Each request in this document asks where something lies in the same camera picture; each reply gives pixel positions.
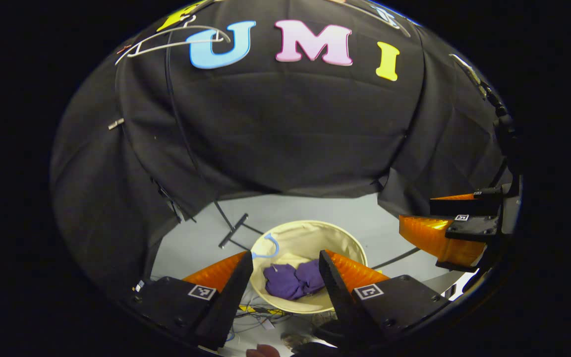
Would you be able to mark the silver cloth clip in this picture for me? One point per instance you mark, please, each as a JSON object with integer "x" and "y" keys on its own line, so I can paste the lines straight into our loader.
{"x": 116, "y": 124}

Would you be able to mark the black clothes rack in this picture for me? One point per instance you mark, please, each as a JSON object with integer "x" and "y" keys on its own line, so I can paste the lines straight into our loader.
{"x": 233, "y": 230}

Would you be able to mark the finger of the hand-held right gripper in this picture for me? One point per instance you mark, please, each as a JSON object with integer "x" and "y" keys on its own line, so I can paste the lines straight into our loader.
{"x": 474, "y": 229}
{"x": 464, "y": 206}

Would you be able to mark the white clothes hanger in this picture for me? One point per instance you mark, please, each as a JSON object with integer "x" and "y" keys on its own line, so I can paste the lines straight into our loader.
{"x": 181, "y": 43}

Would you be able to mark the cream laundry hamper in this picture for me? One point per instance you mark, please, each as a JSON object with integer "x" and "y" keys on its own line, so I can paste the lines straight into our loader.
{"x": 310, "y": 238}

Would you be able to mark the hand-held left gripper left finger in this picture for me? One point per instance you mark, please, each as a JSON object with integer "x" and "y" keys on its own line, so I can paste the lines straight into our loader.
{"x": 228, "y": 297}

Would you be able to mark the copper cloth clip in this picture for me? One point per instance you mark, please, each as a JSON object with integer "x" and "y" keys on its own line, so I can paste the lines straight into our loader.
{"x": 124, "y": 49}

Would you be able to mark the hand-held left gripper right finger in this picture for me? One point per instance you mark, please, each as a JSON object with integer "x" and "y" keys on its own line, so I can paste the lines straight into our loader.
{"x": 340, "y": 292}

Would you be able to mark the purple ribbed garment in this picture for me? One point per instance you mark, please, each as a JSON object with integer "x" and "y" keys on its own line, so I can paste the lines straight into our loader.
{"x": 283, "y": 280}

